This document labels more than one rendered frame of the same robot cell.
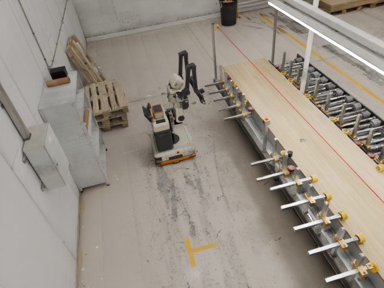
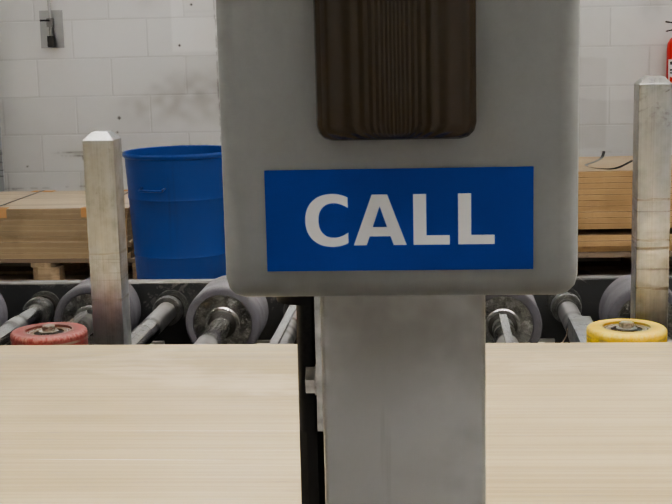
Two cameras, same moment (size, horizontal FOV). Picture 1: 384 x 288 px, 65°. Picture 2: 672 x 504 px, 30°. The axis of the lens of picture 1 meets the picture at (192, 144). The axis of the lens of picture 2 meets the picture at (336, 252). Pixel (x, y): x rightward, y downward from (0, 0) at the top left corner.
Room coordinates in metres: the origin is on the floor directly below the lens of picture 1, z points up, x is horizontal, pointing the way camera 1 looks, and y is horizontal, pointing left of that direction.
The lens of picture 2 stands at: (2.81, -0.65, 1.20)
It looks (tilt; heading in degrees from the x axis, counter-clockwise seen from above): 10 degrees down; 284
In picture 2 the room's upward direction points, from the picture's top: 1 degrees counter-clockwise
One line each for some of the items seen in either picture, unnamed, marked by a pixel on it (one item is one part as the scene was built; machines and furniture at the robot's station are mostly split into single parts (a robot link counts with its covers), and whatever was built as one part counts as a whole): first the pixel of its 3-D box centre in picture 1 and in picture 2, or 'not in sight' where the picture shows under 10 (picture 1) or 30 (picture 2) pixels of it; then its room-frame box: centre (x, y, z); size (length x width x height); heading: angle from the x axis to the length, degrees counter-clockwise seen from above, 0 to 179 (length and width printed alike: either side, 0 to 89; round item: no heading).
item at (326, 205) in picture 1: (322, 218); not in sight; (1.62, -1.12, 0.92); 0.04 x 0.04 x 0.48; 9
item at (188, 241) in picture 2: not in sight; (185, 219); (4.95, -6.27, 0.36); 0.59 x 0.57 x 0.73; 99
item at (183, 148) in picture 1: (171, 144); not in sight; (3.88, 0.33, 0.16); 0.67 x 0.64 x 0.25; 99
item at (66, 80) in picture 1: (58, 82); not in sight; (3.81, 1.68, 1.59); 0.30 x 0.08 x 0.08; 99
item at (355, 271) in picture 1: (346, 274); not in sight; (1.07, -1.09, 0.95); 0.36 x 0.03 x 0.03; 99
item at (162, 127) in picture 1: (162, 126); not in sight; (3.86, 0.43, 0.59); 0.55 x 0.34 x 0.83; 9
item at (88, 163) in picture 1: (79, 133); not in sight; (3.71, 1.65, 0.78); 0.90 x 0.45 x 1.55; 9
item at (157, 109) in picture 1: (158, 111); not in sight; (3.86, 0.45, 0.87); 0.23 x 0.15 x 0.11; 9
